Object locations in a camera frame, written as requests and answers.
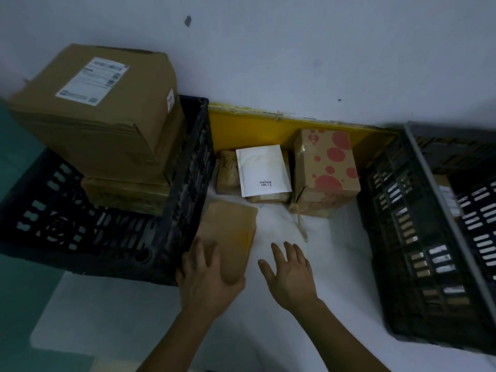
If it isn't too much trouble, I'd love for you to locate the large labelled cardboard box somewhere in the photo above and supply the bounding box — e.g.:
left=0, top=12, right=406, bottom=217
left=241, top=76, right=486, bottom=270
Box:
left=5, top=43, right=185, bottom=187

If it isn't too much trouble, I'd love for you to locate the yellow board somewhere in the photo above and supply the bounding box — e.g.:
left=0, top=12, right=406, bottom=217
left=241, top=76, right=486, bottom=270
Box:
left=208, top=103, right=397, bottom=169

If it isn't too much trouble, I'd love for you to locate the grey-rimmed black plastic crate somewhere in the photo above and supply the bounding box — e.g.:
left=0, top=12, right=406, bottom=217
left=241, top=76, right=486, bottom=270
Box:
left=357, top=121, right=496, bottom=356

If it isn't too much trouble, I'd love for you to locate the small brown taped parcel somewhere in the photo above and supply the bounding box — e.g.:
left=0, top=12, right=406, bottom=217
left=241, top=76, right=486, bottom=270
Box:
left=215, top=150, right=243, bottom=196

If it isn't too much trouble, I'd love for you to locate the person's right forearm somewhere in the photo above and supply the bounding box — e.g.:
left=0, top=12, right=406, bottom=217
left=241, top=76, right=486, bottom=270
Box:
left=288, top=298, right=393, bottom=372

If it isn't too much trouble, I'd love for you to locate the person's left forearm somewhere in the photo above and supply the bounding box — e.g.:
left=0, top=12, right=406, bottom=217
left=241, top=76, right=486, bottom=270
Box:
left=134, top=296, right=235, bottom=372

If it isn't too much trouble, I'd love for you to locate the flat taped cardboard box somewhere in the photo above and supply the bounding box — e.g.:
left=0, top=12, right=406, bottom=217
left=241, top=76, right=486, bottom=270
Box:
left=81, top=175, right=172, bottom=217

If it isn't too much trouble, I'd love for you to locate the white padded envelope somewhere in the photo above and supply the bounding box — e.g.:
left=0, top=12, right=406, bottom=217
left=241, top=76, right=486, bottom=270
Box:
left=235, top=144, right=292, bottom=198

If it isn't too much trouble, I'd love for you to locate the brown parcel under envelope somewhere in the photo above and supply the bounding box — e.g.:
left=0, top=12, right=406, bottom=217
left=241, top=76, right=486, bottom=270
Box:
left=247, top=149, right=294, bottom=204

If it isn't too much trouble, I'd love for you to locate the brown paper parcel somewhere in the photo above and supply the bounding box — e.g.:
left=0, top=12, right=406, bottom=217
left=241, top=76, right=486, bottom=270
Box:
left=198, top=201, right=259, bottom=286

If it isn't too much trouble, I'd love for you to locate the red dotted cardboard box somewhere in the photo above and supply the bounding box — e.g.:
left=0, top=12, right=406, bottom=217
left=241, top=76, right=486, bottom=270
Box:
left=290, top=128, right=362, bottom=219

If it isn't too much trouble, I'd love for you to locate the person's left hand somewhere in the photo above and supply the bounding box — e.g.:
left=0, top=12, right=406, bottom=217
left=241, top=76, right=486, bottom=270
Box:
left=175, top=236, right=247, bottom=319

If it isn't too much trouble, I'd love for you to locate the white floor sheet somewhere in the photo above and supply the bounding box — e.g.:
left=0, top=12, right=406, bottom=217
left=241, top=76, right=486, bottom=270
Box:
left=30, top=181, right=496, bottom=372

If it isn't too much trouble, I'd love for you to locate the person's right hand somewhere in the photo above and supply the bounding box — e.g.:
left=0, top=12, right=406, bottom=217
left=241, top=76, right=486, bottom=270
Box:
left=258, top=241, right=323, bottom=313

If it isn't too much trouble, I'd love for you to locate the brown parcel in crate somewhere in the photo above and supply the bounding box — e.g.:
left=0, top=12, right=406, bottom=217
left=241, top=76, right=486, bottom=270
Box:
left=433, top=174, right=462, bottom=222

